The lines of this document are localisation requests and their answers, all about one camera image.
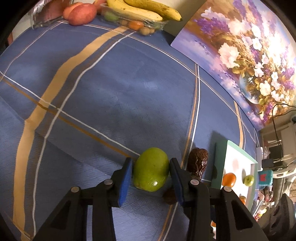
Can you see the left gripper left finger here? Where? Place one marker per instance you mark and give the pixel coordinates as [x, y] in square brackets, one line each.
[68, 221]

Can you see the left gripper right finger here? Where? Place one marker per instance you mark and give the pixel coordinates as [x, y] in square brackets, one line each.
[214, 214]

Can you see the large green mango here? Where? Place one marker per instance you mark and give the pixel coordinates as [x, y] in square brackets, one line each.
[151, 170]

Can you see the small orange near finger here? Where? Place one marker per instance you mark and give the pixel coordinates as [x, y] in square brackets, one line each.
[243, 199]

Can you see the orange in tray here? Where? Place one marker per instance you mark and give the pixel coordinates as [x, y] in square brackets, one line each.
[229, 179]

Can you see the small green apple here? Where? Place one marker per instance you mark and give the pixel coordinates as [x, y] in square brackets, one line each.
[248, 180]

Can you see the teal toy box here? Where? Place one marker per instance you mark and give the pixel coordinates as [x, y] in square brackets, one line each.
[265, 178]

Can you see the white tray teal rim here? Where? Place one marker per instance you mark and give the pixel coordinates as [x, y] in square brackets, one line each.
[230, 158]

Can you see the black power adapter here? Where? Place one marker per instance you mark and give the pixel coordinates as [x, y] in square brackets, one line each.
[267, 163]

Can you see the dark brown avocado lower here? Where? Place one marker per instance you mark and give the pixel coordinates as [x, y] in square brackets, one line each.
[169, 196]

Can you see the dark brown avocado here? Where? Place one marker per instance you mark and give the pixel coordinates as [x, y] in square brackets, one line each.
[169, 196]
[197, 162]

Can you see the dark brown avocado upper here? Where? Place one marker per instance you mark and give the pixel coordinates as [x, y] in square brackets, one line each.
[197, 162]

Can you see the white power strip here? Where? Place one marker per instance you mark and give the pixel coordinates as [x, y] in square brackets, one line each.
[259, 157]

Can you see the blue plaid tablecloth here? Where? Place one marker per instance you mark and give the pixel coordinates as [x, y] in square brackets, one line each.
[77, 101]

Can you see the floral painting canvas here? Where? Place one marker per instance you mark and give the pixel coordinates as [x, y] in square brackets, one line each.
[246, 48]

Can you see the red apple front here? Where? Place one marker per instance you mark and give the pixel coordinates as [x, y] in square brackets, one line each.
[82, 14]

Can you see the red apple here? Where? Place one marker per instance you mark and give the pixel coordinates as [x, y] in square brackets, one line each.
[69, 9]
[82, 14]

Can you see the clear plastic fruit container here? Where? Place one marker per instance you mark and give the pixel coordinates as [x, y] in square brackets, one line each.
[139, 24]

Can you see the red apple behind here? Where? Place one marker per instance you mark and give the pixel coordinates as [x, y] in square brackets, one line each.
[69, 9]

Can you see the yellow banana bunch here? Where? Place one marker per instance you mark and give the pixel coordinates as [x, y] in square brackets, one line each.
[151, 10]

